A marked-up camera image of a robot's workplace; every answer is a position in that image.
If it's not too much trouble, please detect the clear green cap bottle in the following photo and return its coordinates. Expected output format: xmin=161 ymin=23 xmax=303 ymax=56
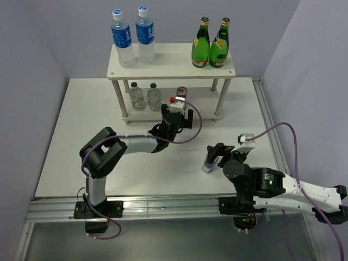
xmin=147 ymin=83 xmax=161 ymax=112

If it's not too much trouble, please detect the red blue energy can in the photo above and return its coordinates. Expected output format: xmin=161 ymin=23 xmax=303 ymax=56
xmin=176 ymin=86 xmax=188 ymax=110

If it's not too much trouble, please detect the blue label water bottle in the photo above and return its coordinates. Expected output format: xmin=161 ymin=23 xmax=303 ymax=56
xmin=135 ymin=5 xmax=156 ymax=64
xmin=111 ymin=9 xmax=136 ymax=68

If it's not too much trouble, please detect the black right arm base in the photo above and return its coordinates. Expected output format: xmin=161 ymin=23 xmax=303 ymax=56
xmin=218 ymin=196 xmax=266 ymax=232

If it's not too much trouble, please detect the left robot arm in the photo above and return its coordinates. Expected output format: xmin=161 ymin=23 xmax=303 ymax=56
xmin=79 ymin=103 xmax=194 ymax=217

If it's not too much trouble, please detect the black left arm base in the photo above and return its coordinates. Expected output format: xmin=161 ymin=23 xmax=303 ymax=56
xmin=73 ymin=200 xmax=123 ymax=234

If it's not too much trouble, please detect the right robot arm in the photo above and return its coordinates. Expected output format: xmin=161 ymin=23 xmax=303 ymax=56
xmin=205 ymin=142 xmax=347 ymax=225

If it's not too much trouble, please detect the white two-tier shelf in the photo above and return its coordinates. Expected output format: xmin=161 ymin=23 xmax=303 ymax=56
xmin=107 ymin=43 xmax=235 ymax=124

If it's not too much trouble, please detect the green glass bottle left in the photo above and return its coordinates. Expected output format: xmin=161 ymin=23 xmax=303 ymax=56
xmin=191 ymin=17 xmax=210 ymax=68

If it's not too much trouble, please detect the green glass bottle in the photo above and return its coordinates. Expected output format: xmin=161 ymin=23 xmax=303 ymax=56
xmin=209 ymin=17 xmax=231 ymax=68
xmin=191 ymin=17 xmax=210 ymax=68

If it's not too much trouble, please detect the green glass bottle right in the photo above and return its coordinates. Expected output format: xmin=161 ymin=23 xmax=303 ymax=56
xmin=209 ymin=17 xmax=231 ymax=68

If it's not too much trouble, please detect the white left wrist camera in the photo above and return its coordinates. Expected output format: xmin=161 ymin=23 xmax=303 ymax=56
xmin=169 ymin=96 xmax=185 ymax=115

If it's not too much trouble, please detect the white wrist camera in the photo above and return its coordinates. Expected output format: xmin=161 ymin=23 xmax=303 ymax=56
xmin=169 ymin=96 xmax=185 ymax=115
xmin=232 ymin=133 xmax=256 ymax=153

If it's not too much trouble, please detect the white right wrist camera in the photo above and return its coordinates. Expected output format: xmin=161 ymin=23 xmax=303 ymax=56
xmin=232 ymin=133 xmax=256 ymax=153

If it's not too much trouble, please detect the aluminium side rail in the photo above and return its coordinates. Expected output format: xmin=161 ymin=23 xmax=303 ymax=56
xmin=252 ymin=77 xmax=290 ymax=174

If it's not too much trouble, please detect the aluminium front rail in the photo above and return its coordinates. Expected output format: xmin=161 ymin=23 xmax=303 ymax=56
xmin=26 ymin=196 xmax=313 ymax=223

